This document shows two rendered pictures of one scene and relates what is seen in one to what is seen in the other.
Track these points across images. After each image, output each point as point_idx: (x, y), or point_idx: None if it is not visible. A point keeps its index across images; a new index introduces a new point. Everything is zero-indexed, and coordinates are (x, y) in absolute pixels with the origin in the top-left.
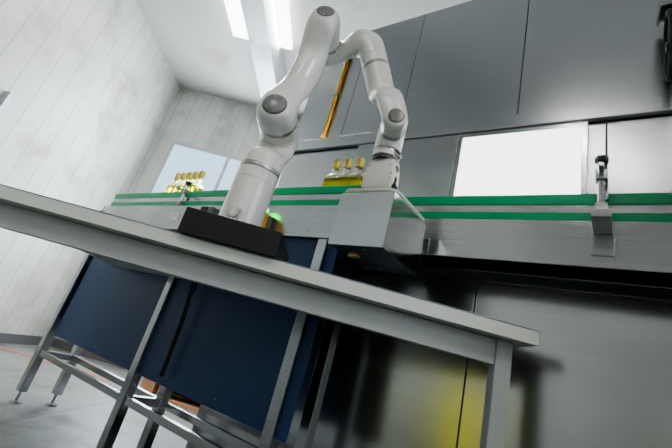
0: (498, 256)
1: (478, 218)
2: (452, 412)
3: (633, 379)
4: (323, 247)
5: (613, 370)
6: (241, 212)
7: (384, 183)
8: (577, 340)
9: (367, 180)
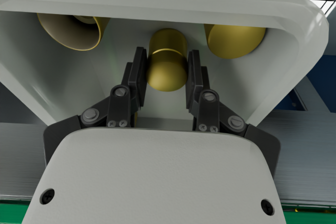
0: (6, 127)
1: (12, 205)
2: None
3: (4, 95)
4: (302, 96)
5: (13, 98)
6: None
7: (92, 150)
8: (26, 113)
9: (231, 185)
